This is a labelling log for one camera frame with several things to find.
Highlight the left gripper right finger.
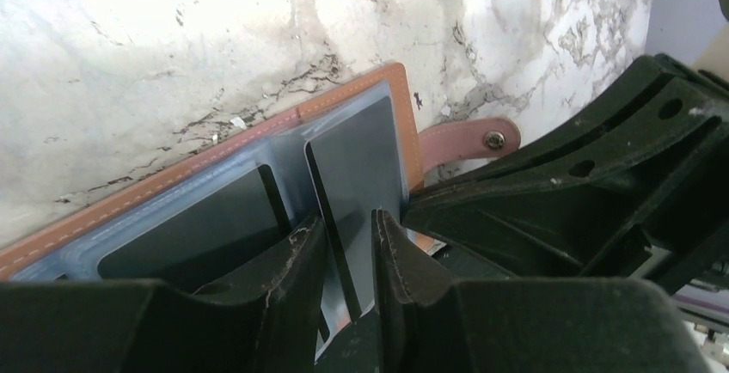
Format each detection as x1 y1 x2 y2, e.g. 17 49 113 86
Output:
371 210 708 372

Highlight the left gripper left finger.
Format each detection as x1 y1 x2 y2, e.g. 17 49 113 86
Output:
1 215 327 372

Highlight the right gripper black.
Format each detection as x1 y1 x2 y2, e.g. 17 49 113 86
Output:
402 54 728 293

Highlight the brown leather card holder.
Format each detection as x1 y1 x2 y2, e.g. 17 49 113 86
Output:
1 63 521 353

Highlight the black card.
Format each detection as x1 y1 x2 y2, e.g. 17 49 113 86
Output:
304 93 407 330
97 165 291 292

